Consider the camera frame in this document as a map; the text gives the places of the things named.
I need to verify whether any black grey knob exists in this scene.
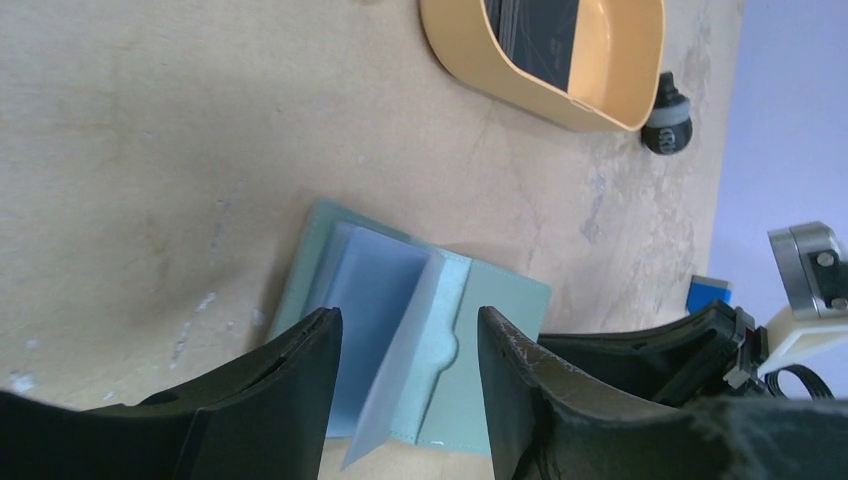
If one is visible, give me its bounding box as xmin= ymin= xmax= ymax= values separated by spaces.
xmin=640 ymin=71 xmax=693 ymax=156

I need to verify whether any small blue object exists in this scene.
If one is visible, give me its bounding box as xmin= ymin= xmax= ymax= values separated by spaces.
xmin=685 ymin=275 xmax=733 ymax=314

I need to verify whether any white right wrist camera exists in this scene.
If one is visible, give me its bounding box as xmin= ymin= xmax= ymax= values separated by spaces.
xmin=759 ymin=221 xmax=847 ymax=374

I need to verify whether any tan oval tray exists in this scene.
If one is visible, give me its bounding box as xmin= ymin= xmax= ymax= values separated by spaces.
xmin=420 ymin=0 xmax=666 ymax=132

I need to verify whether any black credit card stack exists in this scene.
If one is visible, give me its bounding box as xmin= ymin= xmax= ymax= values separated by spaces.
xmin=484 ymin=0 xmax=579 ymax=91

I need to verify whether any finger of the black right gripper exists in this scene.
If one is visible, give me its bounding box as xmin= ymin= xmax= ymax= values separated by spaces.
xmin=537 ymin=301 xmax=749 ymax=406

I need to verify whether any teal card holder wallet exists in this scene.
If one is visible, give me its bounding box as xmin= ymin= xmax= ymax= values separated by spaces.
xmin=270 ymin=199 xmax=551 ymax=466

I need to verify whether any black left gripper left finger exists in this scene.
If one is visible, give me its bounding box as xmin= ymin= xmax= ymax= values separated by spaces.
xmin=1 ymin=308 xmax=343 ymax=479

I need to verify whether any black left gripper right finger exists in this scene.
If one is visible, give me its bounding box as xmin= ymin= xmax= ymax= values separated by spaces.
xmin=478 ymin=307 xmax=847 ymax=479

